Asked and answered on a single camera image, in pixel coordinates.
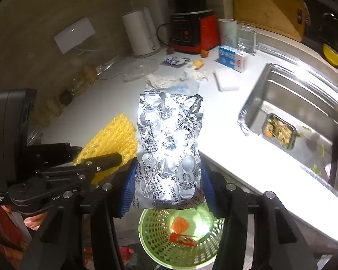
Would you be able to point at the white printed cup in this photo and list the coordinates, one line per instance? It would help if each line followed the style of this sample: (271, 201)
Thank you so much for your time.
(226, 33)

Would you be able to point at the white electric kettle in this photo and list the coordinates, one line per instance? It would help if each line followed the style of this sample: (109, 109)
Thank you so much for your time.
(138, 33)

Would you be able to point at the small orange fruit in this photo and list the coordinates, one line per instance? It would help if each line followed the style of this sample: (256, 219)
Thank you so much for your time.
(204, 53)

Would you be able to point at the person's left hand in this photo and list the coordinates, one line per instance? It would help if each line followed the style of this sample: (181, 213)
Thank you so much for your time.
(33, 222)

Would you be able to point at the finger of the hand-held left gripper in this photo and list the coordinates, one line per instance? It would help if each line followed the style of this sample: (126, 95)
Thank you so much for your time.
(56, 152)
(101, 163)

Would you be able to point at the blue white medicine box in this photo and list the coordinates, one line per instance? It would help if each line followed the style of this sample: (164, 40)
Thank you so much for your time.
(226, 56)

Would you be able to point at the bluish clear plastic film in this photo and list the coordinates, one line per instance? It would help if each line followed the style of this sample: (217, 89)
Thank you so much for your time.
(186, 86)

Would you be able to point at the small white red box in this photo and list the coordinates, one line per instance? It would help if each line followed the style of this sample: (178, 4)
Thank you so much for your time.
(240, 62)

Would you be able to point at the red scrap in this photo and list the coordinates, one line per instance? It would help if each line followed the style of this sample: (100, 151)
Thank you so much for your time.
(183, 239)

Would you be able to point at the yellow peel piece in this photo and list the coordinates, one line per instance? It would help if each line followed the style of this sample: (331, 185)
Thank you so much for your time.
(197, 64)

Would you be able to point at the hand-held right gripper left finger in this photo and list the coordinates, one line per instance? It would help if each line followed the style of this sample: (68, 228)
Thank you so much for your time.
(128, 191)

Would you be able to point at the clear plastic wrapper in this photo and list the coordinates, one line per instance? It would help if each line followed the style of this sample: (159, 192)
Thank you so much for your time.
(139, 71)

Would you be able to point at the red black blender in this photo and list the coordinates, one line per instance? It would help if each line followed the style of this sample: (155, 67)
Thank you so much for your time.
(202, 33)

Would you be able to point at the orange scrap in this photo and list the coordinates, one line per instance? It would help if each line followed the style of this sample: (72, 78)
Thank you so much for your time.
(180, 225)

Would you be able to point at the yellow bowl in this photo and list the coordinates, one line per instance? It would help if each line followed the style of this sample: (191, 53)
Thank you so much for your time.
(332, 54)

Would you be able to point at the crumpled white tissue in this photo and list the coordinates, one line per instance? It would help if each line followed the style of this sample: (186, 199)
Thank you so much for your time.
(159, 81)
(194, 74)

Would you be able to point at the torn blue white wrapper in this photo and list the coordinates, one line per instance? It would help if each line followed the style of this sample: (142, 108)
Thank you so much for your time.
(174, 61)

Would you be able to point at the wooden cutting board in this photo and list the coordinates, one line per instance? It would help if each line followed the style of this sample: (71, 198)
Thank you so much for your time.
(267, 2)

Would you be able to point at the small brown fruit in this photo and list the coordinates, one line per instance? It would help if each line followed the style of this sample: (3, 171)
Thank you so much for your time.
(170, 51)

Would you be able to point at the white sponge block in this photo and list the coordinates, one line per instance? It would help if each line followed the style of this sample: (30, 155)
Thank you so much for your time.
(226, 80)

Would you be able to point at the stainless steel sink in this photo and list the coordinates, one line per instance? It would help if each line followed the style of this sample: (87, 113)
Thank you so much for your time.
(298, 104)

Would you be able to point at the yellow foam fruit net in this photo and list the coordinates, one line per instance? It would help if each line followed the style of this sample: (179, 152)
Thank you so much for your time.
(112, 135)

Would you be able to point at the clear glass mug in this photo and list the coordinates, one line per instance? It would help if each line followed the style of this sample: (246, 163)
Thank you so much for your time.
(246, 40)

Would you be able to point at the white wall socket plate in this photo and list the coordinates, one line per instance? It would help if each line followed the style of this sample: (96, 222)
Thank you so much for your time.
(73, 33)

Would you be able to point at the silver pill blister pack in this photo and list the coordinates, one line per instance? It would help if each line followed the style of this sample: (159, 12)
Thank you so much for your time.
(169, 146)

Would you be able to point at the green vegetable scraps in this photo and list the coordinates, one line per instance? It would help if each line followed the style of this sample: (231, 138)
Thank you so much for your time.
(317, 170)

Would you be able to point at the green plastic basket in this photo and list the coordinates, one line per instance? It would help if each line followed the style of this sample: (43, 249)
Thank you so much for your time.
(157, 244)

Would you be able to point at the person's left forearm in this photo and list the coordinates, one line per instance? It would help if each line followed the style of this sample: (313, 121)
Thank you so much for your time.
(12, 239)

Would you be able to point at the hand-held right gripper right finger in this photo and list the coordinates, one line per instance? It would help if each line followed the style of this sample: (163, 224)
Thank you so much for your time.
(211, 194)

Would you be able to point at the metal food container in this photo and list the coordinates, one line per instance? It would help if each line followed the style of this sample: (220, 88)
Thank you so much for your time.
(278, 130)

